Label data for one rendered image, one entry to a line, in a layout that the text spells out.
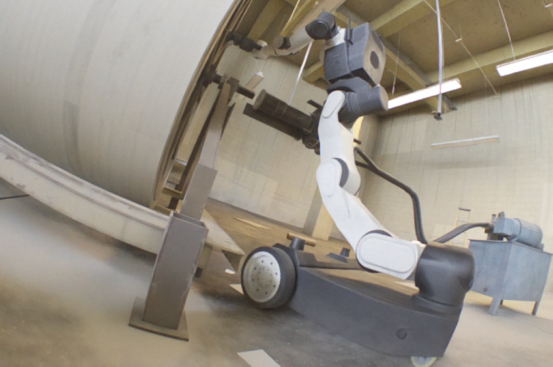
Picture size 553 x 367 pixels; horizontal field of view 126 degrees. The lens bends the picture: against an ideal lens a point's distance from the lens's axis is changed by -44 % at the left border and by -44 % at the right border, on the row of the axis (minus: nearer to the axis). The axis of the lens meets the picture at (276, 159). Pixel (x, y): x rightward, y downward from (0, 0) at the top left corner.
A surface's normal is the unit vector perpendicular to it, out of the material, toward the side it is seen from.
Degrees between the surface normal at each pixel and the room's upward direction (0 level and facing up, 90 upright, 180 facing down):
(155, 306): 90
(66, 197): 90
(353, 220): 90
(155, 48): 112
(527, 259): 90
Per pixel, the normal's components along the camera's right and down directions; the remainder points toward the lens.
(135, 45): 0.22, 0.33
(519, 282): -0.02, -0.22
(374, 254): -0.67, -0.37
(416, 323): -0.40, -0.32
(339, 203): -0.59, 0.03
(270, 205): 0.38, -0.06
